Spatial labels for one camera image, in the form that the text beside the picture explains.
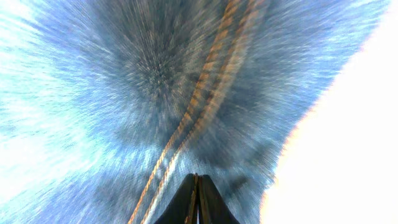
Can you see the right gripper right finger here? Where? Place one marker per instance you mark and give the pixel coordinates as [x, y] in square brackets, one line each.
[211, 207]

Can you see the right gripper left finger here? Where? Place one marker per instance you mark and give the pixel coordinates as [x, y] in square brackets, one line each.
[182, 206]

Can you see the blue denim jeans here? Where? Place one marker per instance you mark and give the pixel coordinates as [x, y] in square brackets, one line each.
[106, 105]

